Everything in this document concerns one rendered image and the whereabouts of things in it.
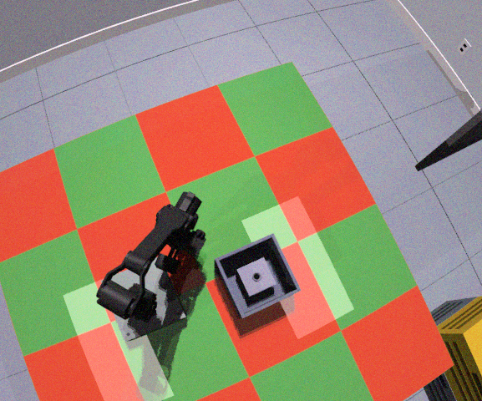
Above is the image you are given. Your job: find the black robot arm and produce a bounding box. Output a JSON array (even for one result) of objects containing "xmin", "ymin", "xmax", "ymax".
[{"xmin": 96, "ymin": 191, "xmax": 206, "ymax": 323}]

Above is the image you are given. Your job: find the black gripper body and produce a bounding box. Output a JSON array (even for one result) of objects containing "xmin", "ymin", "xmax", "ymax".
[{"xmin": 155, "ymin": 213, "xmax": 198, "ymax": 275}]

